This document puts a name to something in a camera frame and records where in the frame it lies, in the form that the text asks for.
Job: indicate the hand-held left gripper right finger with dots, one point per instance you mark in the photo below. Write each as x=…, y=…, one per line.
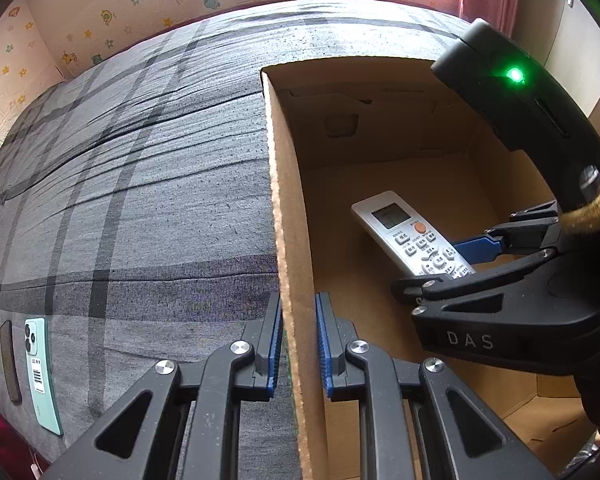
x=323, y=342

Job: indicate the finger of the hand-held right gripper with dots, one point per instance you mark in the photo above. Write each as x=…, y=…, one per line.
x=475, y=249
x=445, y=287

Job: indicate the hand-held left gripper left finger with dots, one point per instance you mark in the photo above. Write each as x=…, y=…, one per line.
x=275, y=347

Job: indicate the white remote control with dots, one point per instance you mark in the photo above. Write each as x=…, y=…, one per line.
x=405, y=230

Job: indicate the cardboard box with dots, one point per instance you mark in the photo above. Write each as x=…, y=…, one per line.
x=340, y=170

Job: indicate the person's right forearm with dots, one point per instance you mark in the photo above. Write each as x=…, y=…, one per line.
x=590, y=217

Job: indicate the beige wardrobe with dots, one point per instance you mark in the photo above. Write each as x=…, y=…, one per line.
x=575, y=50

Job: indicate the grey plaid bedsheet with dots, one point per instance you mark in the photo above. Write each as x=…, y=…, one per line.
x=145, y=185

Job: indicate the mint green smartphone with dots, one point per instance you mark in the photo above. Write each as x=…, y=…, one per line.
x=41, y=375

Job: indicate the dark smartphone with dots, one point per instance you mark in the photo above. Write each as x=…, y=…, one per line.
x=10, y=362

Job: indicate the red mattress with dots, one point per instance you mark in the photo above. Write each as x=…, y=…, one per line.
x=0, y=435

